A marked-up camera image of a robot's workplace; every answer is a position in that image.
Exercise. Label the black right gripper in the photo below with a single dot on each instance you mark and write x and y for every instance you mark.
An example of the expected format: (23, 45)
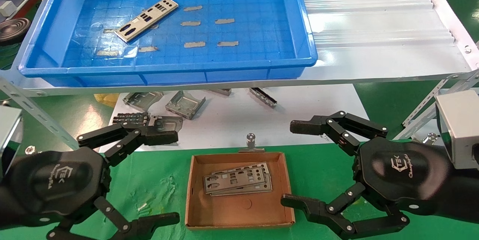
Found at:
(400, 176)

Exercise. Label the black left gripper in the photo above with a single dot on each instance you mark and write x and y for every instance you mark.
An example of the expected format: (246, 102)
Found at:
(56, 184)

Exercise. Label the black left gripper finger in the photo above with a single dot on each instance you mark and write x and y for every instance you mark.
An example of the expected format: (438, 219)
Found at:
(161, 137)

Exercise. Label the silver metal IO shield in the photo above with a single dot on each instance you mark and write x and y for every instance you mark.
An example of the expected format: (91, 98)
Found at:
(153, 14)
(224, 190)
(269, 185)
(266, 167)

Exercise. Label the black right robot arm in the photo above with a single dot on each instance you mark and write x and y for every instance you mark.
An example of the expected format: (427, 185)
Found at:
(466, 195)

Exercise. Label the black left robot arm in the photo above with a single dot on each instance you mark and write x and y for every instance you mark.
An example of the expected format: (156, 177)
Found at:
(5, 206)

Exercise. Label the shallow cardboard box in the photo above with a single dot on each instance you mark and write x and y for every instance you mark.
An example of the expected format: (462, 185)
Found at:
(239, 210)

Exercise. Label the blue plastic tray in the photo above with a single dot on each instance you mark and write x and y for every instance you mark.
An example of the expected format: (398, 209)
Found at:
(243, 8)

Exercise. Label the small white box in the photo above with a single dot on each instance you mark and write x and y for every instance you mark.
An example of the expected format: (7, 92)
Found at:
(6, 8)

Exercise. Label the stacked toothed metal brackets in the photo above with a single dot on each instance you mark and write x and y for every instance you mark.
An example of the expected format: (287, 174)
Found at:
(131, 118)

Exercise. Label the green cloth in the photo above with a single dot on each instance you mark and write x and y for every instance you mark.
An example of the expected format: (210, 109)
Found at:
(157, 180)

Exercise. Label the yellow crumpled plastic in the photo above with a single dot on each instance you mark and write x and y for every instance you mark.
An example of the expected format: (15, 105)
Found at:
(106, 100)

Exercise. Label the white sheet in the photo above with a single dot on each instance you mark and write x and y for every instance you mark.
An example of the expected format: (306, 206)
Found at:
(232, 120)

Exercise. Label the perforated metal angle strut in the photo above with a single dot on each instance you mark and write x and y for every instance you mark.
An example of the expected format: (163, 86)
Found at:
(30, 107)
(424, 103)

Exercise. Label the black round speaker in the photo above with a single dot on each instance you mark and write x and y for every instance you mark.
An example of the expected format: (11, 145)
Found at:
(13, 28)

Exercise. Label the small grey metal bracket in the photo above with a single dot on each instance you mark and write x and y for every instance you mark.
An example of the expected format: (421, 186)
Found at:
(221, 91)

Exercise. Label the dark narrow metal bracket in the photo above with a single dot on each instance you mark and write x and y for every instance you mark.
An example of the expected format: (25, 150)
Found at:
(263, 97)

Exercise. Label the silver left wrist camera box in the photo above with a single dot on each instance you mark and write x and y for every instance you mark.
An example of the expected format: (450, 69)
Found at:
(7, 128)

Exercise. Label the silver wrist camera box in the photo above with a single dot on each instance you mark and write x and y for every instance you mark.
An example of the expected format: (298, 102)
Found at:
(460, 120)
(7, 128)

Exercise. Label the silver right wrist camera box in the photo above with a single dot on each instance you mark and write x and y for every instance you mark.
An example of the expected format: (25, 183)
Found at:
(460, 120)

